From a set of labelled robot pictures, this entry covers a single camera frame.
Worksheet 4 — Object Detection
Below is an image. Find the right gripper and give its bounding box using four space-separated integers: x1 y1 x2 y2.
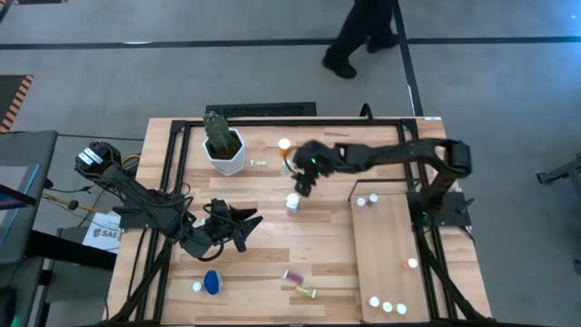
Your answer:
292 139 340 199

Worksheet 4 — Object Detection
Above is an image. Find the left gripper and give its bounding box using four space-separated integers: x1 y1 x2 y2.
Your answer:
202 198 265 254

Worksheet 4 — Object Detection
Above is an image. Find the wooden shelf board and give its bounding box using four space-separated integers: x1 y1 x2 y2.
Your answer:
350 193 431 324

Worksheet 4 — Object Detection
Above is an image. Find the white plant pot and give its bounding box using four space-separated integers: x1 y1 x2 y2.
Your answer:
202 127 247 177

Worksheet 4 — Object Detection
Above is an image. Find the blue oval container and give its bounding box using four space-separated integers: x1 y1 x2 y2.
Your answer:
203 269 224 296

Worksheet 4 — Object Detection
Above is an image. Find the white printed paper sheet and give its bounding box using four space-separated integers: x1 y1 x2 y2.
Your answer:
81 211 123 254

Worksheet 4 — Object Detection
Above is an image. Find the person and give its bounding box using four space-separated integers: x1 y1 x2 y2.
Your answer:
321 0 400 81

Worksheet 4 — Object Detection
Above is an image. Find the grey equipment cart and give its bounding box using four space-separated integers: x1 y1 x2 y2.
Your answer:
0 130 59 327

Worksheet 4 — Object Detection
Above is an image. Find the tilted monitor screen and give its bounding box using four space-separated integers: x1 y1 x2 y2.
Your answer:
0 163 41 249

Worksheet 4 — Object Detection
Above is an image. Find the black and orange hazard mat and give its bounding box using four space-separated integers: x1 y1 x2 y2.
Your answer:
0 74 35 134

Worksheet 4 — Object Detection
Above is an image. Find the black metal table frame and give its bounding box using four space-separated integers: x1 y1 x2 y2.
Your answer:
106 118 489 327

